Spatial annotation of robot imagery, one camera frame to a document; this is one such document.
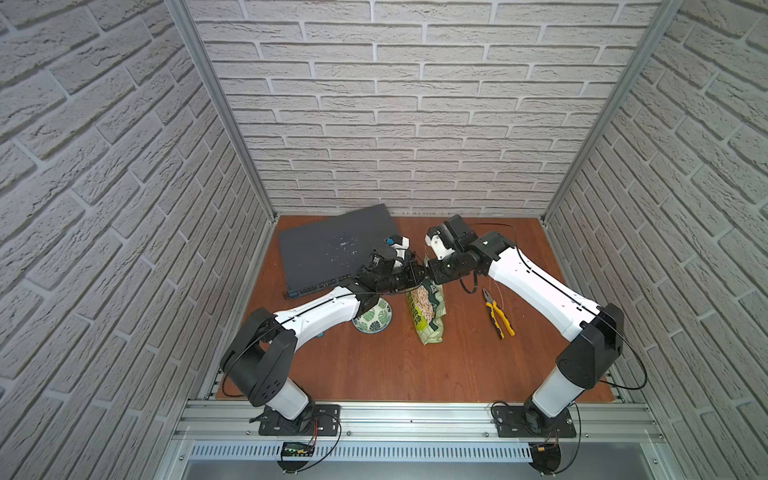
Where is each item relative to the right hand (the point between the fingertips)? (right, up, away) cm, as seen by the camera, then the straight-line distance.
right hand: (425, 277), depth 80 cm
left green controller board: (-32, -41, -8) cm, 53 cm away
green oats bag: (+1, -8, +2) cm, 9 cm away
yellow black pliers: (+23, -10, +14) cm, 28 cm away
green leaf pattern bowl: (-14, -14, +11) cm, 23 cm away
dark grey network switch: (-35, +5, +24) cm, 43 cm away
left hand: (+1, +4, +1) cm, 4 cm away
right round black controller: (+28, -42, -10) cm, 52 cm away
